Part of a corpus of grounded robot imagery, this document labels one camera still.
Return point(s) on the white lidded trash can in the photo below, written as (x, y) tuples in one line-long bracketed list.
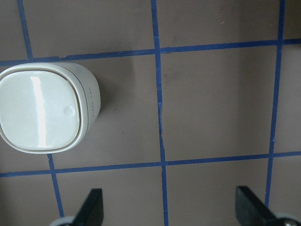
[(47, 107)]

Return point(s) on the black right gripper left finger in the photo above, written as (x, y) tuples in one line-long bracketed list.
[(91, 212)]

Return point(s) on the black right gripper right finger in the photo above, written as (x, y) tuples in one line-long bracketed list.
[(250, 210)]

